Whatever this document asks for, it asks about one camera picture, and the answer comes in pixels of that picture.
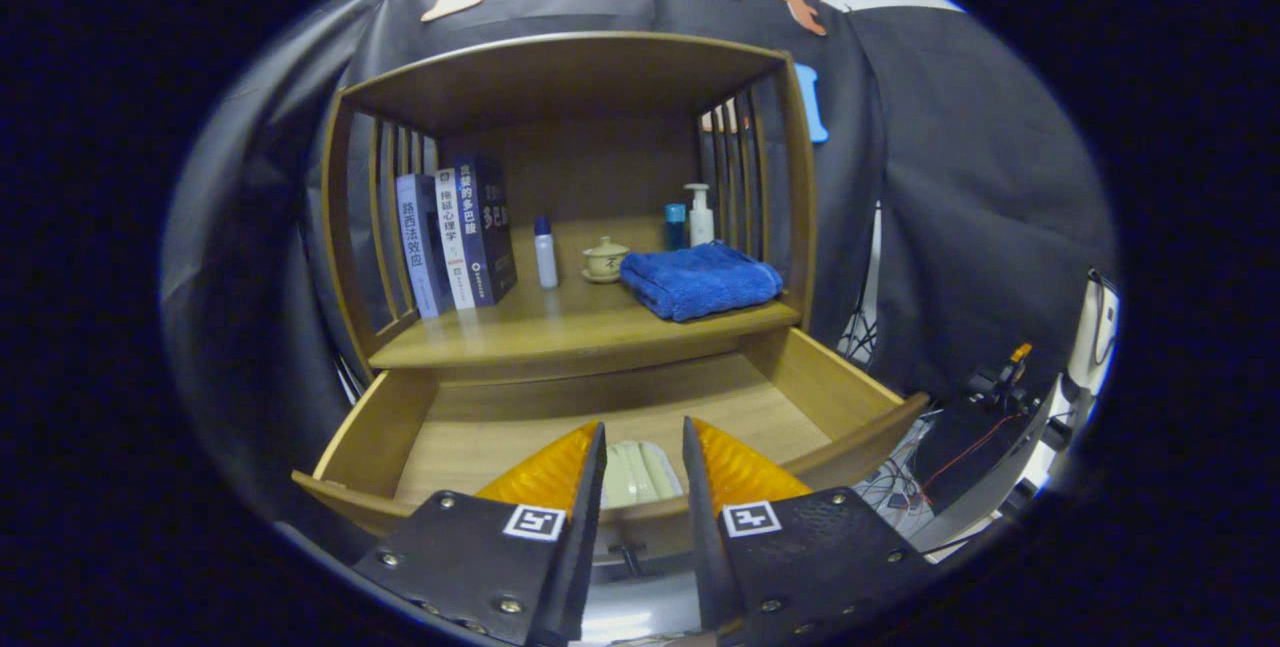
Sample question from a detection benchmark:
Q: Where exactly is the folded blue towel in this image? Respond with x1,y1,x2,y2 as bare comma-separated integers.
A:
619,241,784,322

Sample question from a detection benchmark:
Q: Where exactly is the tangle of floor cables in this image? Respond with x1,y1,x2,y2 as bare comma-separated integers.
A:
850,415,943,540

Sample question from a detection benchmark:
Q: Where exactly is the white pump bottle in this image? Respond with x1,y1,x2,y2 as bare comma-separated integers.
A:
684,183,716,247

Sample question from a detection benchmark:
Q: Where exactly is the white spine book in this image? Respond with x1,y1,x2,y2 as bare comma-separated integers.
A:
434,167,479,310

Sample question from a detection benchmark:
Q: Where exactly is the dark navy book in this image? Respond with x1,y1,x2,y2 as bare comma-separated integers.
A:
455,156,519,306

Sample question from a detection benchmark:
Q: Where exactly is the white box with black cable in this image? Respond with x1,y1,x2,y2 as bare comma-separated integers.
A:
1063,270,1119,398

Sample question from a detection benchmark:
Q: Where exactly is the beige ceramic lidded cup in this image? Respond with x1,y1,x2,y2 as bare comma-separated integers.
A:
582,236,631,284

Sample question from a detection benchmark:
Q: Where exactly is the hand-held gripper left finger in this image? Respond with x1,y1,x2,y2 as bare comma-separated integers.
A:
350,420,608,647

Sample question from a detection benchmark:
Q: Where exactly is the wooden drawer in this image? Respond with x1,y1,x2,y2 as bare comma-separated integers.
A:
292,327,929,570

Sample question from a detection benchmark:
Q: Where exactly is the wooden countertop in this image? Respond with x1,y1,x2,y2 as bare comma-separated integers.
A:
368,272,801,371

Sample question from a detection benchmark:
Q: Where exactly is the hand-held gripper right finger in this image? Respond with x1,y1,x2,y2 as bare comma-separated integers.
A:
682,415,941,646

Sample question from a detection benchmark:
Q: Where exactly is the black light stand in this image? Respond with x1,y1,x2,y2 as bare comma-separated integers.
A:
838,207,883,364

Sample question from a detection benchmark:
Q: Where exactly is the pale green scrub brush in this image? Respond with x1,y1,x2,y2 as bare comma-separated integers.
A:
600,440,687,510

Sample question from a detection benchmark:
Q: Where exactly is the light blue book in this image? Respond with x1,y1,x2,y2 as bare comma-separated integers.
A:
396,173,453,319

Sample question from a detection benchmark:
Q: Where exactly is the white bottle with blue cap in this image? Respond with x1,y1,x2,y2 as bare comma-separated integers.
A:
533,216,559,290

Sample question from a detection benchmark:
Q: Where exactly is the black equipment case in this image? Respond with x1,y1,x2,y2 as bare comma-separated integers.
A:
912,392,1053,533

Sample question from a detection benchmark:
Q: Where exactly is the wooden cabinet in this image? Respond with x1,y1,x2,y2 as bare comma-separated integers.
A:
318,31,819,398

